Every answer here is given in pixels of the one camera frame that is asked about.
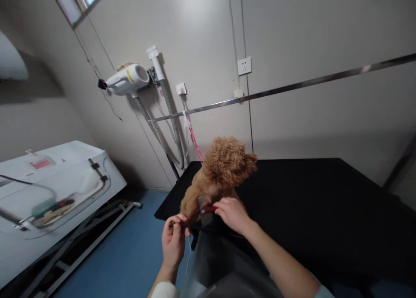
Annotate pink leash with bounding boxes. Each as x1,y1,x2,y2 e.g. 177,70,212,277
183,110,205,166

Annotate white dryer nozzle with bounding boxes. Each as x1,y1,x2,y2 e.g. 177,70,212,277
146,45,165,85

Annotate white wall socket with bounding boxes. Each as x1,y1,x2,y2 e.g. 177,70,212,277
237,56,253,76

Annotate white pet bathtub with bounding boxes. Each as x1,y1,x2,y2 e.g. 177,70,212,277
0,140,144,298

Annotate person's body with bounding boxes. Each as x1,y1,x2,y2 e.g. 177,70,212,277
178,226,284,298

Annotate red handled slicker brush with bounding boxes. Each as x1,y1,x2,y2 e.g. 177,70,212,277
198,195,219,224

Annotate person's left thumb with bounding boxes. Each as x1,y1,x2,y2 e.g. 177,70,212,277
181,215,192,239

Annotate brown curly poodle dog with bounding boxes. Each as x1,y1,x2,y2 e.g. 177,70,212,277
179,136,258,229

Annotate person's right fingers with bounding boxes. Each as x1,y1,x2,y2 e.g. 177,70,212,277
215,196,240,220

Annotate black grooming table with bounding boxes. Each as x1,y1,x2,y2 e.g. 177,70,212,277
154,157,416,298

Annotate black plug with cable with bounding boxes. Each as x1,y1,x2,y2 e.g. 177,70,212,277
97,79,124,121

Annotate grey dryer hose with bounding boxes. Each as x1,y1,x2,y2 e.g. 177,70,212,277
131,79,186,170

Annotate person's left hand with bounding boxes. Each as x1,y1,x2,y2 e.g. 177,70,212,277
162,213,192,270

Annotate person's left fingers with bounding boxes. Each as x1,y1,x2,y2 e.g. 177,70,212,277
165,213,183,234

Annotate white wall mounted pet dryer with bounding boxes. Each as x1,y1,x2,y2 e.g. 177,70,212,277
105,62,151,97

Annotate person's right hand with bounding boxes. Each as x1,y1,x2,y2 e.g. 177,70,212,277
215,196,258,237

